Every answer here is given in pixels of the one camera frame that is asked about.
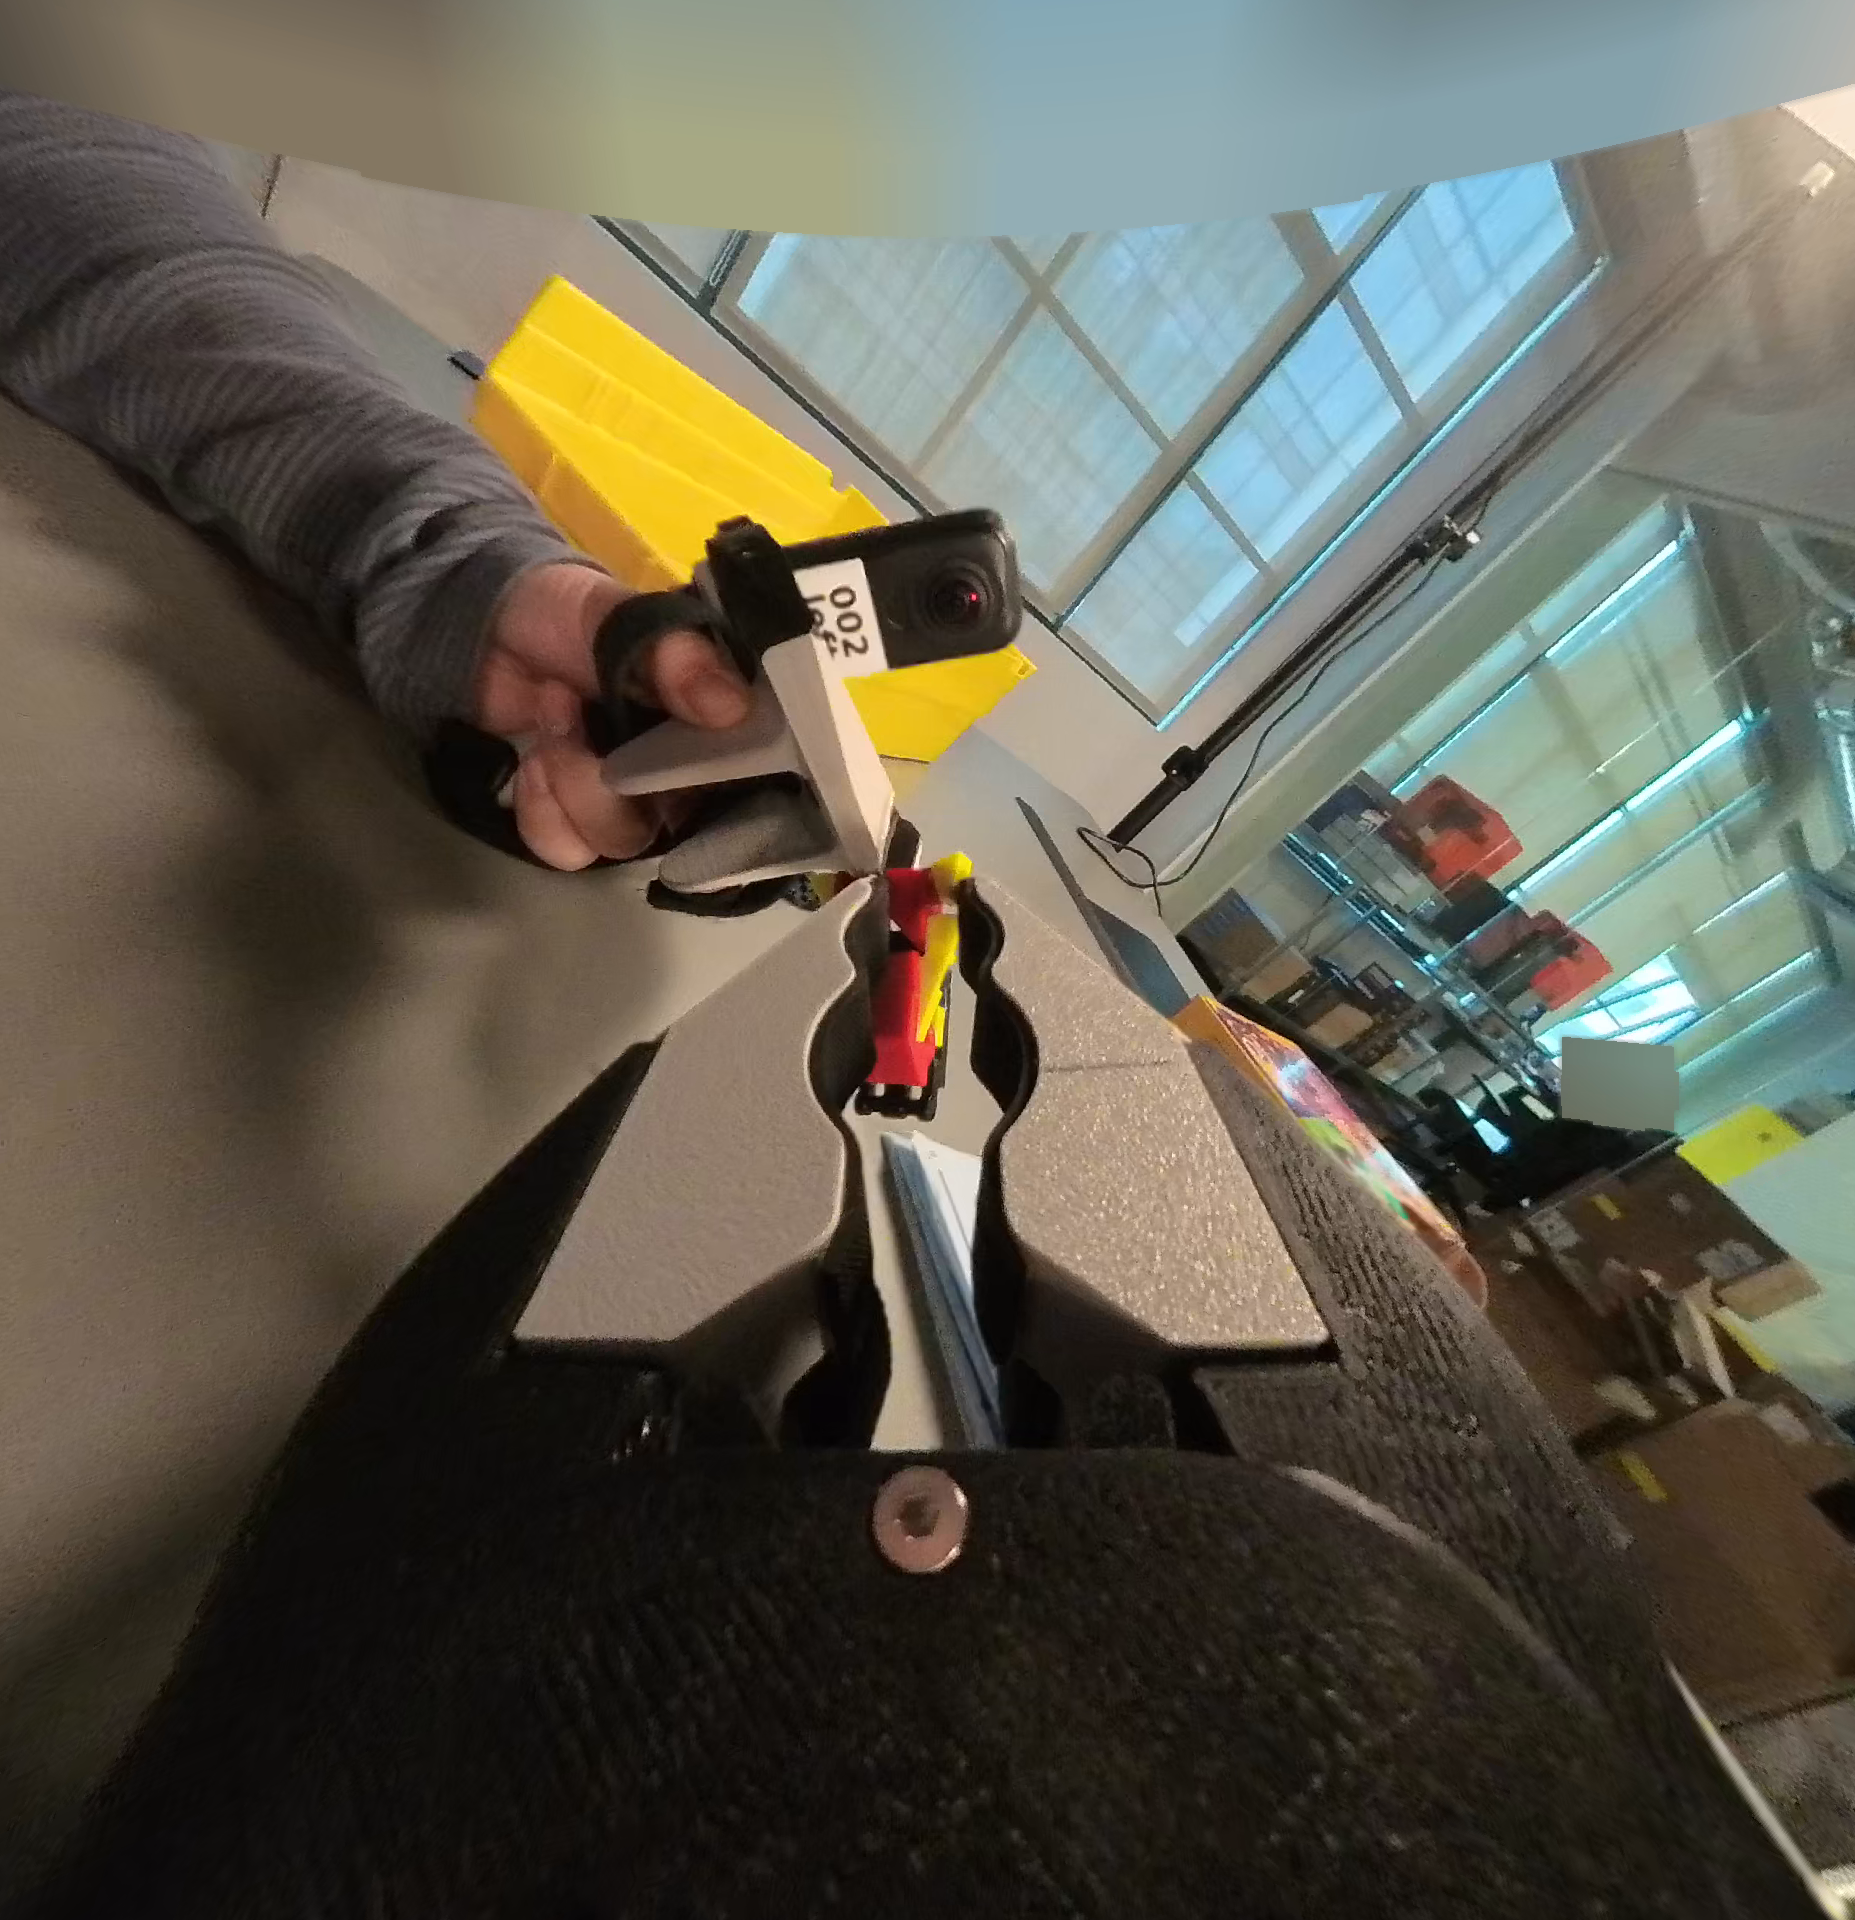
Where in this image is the large grid window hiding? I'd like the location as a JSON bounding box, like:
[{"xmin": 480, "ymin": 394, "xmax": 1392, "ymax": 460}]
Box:
[{"xmin": 597, "ymin": 158, "xmax": 1612, "ymax": 729}]

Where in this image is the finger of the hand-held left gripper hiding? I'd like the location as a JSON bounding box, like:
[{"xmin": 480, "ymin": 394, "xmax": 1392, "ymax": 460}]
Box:
[{"xmin": 759, "ymin": 637, "xmax": 901, "ymax": 879}]

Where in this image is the open instruction booklet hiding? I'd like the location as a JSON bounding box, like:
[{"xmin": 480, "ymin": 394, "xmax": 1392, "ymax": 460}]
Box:
[{"xmin": 882, "ymin": 1132, "xmax": 1006, "ymax": 1445}]

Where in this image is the pile of cardboard boxes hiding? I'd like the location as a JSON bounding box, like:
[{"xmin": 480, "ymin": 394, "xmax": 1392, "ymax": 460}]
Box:
[{"xmin": 1467, "ymin": 1156, "xmax": 1855, "ymax": 1713}]

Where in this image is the orange cardboard lego box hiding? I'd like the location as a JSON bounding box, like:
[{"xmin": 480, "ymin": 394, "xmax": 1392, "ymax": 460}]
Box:
[{"xmin": 1175, "ymin": 997, "xmax": 1487, "ymax": 1295}]

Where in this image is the yellow crate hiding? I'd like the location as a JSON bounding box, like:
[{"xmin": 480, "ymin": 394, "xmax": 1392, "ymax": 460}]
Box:
[{"xmin": 1680, "ymin": 1107, "xmax": 1806, "ymax": 1187}]

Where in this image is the black stand pole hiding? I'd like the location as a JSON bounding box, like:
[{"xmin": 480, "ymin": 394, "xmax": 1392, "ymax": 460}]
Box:
[{"xmin": 1107, "ymin": 151, "xmax": 1844, "ymax": 849}]

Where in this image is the storage shelf rack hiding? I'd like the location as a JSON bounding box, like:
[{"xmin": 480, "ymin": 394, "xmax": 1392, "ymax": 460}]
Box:
[{"xmin": 1188, "ymin": 772, "xmax": 1620, "ymax": 1172}]

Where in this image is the person's left forearm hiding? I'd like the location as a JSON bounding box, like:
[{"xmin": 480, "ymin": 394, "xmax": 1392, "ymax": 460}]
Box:
[{"xmin": 0, "ymin": 82, "xmax": 614, "ymax": 729}]

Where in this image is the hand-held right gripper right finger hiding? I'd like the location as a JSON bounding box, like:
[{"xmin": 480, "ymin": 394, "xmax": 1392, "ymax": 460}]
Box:
[{"xmin": 962, "ymin": 881, "xmax": 1334, "ymax": 1369}]

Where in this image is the red yellow lego model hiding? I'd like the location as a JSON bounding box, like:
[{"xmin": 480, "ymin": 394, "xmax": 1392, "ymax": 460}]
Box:
[{"xmin": 852, "ymin": 854, "xmax": 976, "ymax": 1118}]

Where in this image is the person's left hand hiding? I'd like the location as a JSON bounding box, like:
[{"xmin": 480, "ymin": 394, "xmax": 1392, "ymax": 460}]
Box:
[{"xmin": 469, "ymin": 560, "xmax": 764, "ymax": 875}]

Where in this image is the yellow plastic bin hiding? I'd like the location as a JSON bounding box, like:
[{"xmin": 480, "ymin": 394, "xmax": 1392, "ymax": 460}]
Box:
[{"xmin": 469, "ymin": 274, "xmax": 1039, "ymax": 764}]

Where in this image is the orange black tool case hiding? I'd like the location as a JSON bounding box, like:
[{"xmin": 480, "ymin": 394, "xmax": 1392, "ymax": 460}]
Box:
[
  {"xmin": 1467, "ymin": 910, "xmax": 1615, "ymax": 1015},
  {"xmin": 1384, "ymin": 776, "xmax": 1525, "ymax": 886}
]

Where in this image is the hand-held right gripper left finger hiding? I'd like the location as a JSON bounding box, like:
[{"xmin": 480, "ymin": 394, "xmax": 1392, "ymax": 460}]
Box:
[{"xmin": 511, "ymin": 879, "xmax": 890, "ymax": 1413}]

